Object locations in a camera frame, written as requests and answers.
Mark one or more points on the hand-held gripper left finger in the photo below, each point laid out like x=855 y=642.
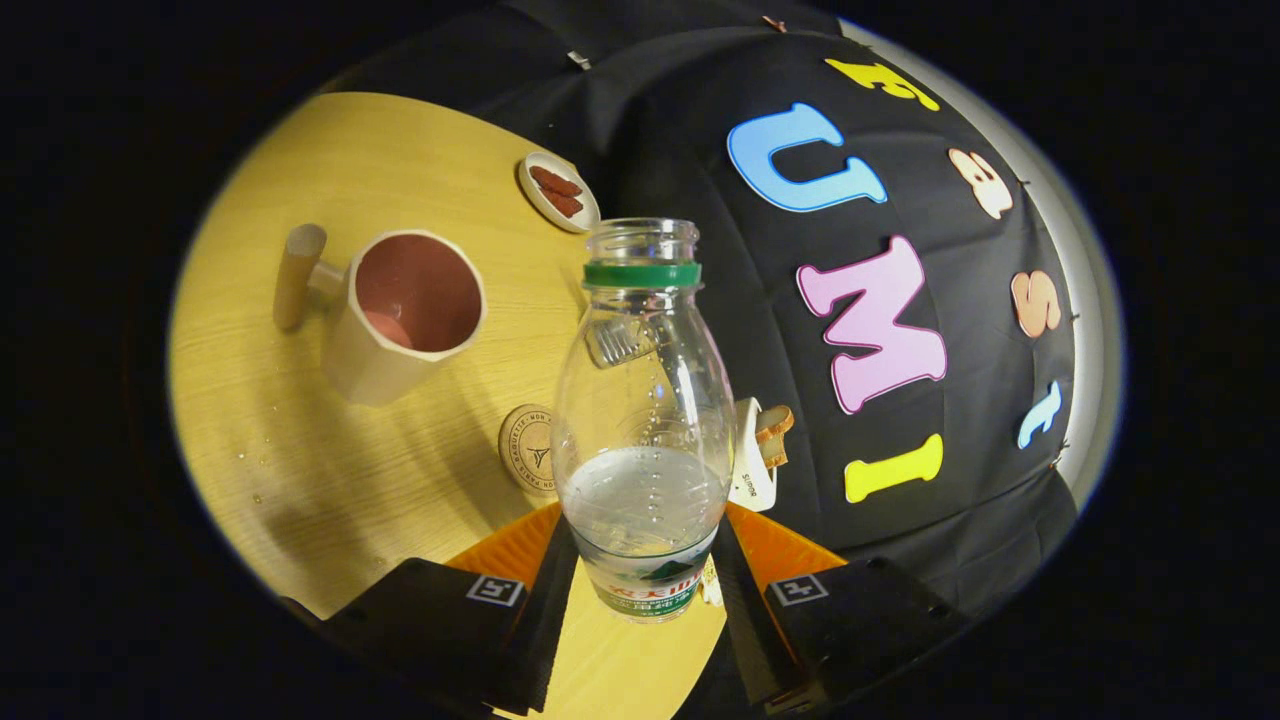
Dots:
x=545 y=630

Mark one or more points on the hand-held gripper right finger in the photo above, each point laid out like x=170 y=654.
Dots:
x=745 y=630

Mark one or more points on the clear plastic juice bottle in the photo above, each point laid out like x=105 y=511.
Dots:
x=645 y=500

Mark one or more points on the round wooden coaster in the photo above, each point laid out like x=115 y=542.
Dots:
x=525 y=450

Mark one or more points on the cream cup with red inside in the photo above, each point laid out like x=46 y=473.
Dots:
x=375 y=365

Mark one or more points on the white toaster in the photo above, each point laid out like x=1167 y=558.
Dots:
x=750 y=475

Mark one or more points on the toasted bread slice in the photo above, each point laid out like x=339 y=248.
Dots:
x=775 y=425

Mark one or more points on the wooden table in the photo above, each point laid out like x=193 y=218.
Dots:
x=330 y=470

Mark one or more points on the small clear glass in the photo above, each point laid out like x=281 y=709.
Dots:
x=615 y=342

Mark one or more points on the small white round plate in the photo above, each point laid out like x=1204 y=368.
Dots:
x=585 y=217

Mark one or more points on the red meat slice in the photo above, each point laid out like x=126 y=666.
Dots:
x=566 y=204
x=555 y=183

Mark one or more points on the black backdrop cloth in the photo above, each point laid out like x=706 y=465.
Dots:
x=700 y=150

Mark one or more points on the silver clip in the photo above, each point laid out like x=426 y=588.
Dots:
x=579 y=60

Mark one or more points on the pink clip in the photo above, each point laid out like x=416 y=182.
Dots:
x=773 y=22

